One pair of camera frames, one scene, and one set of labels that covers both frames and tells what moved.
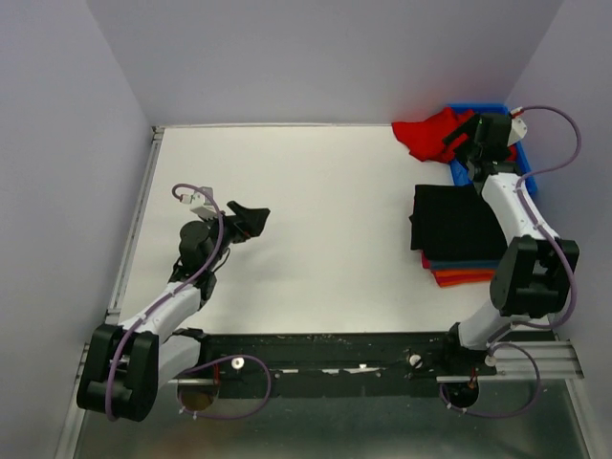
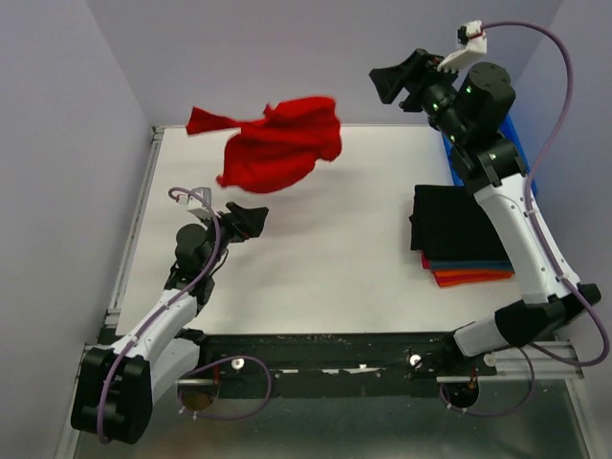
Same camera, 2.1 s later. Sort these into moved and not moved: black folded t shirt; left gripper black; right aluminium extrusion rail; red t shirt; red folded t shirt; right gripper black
Moved: red t shirt; right gripper black
Not moved: red folded t shirt; black folded t shirt; left gripper black; right aluminium extrusion rail
